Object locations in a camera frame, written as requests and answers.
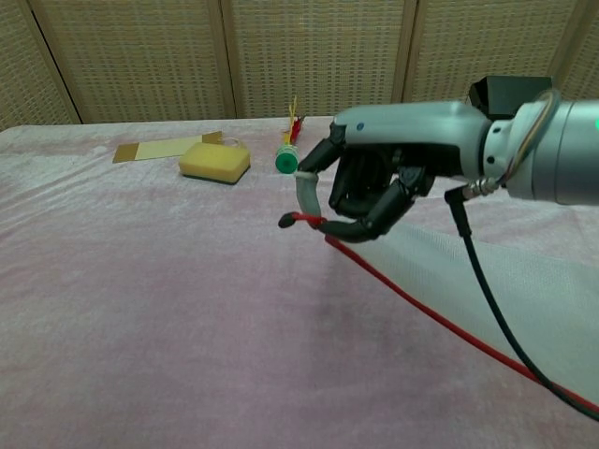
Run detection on black box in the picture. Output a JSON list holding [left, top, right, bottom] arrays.
[[469, 75, 556, 123]]

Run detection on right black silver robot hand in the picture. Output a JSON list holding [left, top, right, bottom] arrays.
[[295, 101, 492, 245]]

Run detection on black right hand cable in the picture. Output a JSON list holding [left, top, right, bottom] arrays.
[[444, 180, 599, 417]]

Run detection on yellow sponge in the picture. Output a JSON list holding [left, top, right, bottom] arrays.
[[178, 142, 252, 186]]

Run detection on green base feather shuttlecock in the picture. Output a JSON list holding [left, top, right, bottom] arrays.
[[274, 95, 308, 175]]

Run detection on silver zipper pouch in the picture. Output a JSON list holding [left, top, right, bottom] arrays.
[[325, 219, 599, 418]]

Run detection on pink tablecloth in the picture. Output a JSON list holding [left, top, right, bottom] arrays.
[[0, 114, 599, 449]]

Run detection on brown paper tag with string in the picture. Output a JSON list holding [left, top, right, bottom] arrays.
[[112, 131, 247, 164]]

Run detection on bamboo folding screen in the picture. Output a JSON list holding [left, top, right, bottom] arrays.
[[0, 0, 599, 132]]

